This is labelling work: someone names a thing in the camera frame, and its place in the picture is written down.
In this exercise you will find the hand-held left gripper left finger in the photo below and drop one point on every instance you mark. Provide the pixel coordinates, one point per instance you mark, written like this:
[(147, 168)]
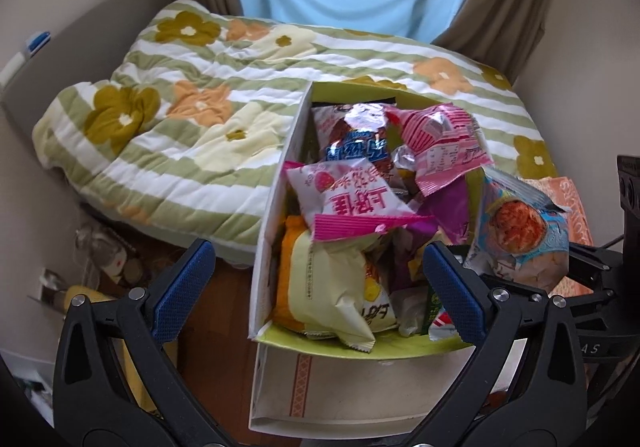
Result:
[(185, 287)]

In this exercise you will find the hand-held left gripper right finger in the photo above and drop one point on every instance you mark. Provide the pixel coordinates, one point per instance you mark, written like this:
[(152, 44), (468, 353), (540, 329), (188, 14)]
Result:
[(452, 292)]

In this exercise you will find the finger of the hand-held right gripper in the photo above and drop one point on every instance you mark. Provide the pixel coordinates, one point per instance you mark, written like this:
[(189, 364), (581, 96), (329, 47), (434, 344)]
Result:
[(597, 259), (587, 297)]

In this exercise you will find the light blue snack packet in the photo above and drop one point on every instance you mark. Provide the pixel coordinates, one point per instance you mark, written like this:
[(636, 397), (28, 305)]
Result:
[(520, 232)]

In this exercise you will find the green cardboard box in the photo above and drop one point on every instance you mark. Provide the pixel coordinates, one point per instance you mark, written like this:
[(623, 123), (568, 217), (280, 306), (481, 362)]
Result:
[(280, 207)]

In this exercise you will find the green red snack packet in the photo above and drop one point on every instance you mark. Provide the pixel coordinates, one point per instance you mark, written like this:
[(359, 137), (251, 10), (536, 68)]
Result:
[(437, 319)]

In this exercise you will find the small white snack packet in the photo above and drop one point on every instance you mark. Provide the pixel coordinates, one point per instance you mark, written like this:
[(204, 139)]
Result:
[(410, 312)]

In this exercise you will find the clear plastic bag with toy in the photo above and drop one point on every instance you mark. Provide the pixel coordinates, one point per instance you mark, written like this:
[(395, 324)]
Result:
[(107, 254)]

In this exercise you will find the purple snack packet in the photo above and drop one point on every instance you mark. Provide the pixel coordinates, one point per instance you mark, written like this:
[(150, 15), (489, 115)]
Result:
[(447, 207)]

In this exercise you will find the yellow object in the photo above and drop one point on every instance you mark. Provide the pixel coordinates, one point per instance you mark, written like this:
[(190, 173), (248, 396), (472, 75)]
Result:
[(135, 377)]

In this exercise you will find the pale yellow chips bag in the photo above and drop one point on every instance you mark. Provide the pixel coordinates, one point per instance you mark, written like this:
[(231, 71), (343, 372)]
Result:
[(325, 277)]

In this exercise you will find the silver foil snack packet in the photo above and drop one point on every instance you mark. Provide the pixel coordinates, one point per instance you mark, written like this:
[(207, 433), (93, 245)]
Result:
[(402, 164)]

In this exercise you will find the pink white strawberry snack packet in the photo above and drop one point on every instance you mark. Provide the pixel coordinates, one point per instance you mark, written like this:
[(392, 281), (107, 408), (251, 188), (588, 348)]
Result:
[(345, 202)]

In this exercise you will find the white carton with orange stripe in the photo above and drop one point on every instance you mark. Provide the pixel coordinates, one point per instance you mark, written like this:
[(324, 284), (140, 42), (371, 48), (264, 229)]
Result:
[(350, 392)]

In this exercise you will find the floral striped blanket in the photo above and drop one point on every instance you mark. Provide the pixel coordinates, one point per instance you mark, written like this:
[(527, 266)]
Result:
[(200, 127)]

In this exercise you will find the shiny red blue snack packet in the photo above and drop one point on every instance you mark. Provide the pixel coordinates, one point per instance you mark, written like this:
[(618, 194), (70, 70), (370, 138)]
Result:
[(350, 132)]

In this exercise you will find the grey headboard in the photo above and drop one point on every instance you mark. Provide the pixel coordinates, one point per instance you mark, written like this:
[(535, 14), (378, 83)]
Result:
[(85, 37)]

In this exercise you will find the blue white small object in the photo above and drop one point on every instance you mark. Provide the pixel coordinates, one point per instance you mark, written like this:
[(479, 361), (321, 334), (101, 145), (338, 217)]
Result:
[(38, 41)]

